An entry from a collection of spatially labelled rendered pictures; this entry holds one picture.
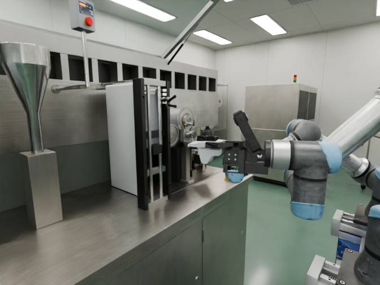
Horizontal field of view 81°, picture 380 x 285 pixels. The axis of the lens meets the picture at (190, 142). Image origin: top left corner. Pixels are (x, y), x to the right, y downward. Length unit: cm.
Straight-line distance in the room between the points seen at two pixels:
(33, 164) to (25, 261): 30
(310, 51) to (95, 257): 546
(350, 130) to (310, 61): 497
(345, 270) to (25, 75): 120
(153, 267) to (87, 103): 84
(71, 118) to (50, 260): 68
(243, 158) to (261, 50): 553
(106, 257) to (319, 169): 62
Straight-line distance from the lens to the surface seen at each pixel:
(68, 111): 125
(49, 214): 101
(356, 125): 75
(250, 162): 60
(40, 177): 96
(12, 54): 92
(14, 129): 119
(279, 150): 58
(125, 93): 111
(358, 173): 140
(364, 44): 561
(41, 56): 93
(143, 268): 91
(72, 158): 129
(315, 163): 59
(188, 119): 128
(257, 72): 599
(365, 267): 93
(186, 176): 130
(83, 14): 100
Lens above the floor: 134
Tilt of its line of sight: 10 degrees down
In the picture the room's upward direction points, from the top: straight up
